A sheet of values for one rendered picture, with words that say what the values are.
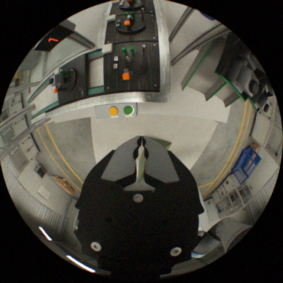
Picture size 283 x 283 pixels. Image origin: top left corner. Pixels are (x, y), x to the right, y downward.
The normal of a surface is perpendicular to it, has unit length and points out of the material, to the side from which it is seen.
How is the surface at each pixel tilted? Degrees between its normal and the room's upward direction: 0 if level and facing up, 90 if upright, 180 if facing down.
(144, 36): 0
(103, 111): 0
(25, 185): 90
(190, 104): 0
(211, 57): 45
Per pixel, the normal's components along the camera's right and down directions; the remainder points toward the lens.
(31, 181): 0.99, -0.11
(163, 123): -0.04, 0.51
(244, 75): -0.98, -0.17
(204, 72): -0.14, 0.96
